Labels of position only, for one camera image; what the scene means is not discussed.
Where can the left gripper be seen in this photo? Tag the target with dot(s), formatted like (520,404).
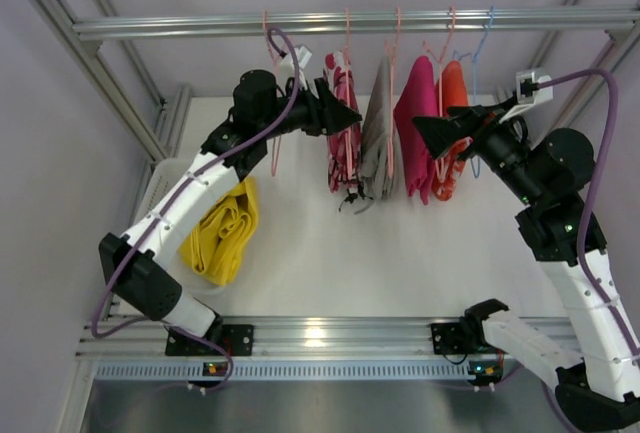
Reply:
(320,109)

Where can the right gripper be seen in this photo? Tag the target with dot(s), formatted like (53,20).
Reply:
(470,128)

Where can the slotted cable duct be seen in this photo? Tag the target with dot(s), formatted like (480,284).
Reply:
(286,370)

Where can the blue wire hanger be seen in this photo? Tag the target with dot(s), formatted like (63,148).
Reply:
(474,60)

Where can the yellow trousers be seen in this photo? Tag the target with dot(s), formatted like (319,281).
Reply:
(215,248)

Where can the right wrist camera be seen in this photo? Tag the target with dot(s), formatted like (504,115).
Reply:
(528,93)

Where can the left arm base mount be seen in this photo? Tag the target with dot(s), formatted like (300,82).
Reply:
(234,339)

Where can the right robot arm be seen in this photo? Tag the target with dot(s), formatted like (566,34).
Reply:
(597,387)

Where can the grey trousers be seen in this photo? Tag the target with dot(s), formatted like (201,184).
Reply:
(380,163)

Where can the aluminium front rail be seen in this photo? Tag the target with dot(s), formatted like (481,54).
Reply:
(287,338)

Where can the left aluminium frame post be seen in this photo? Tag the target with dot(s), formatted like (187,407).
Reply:
(159,142)

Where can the aluminium hanging rail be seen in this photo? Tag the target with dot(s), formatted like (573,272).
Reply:
(544,19)

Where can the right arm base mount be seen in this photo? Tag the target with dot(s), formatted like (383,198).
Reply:
(454,338)

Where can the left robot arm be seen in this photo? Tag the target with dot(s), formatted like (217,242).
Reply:
(135,263)

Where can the orange trousers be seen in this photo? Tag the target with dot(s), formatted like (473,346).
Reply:
(451,92)

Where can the pink patterned trousers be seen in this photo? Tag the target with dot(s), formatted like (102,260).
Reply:
(344,148)

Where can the white plastic basket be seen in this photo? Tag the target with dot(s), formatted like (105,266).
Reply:
(164,177)

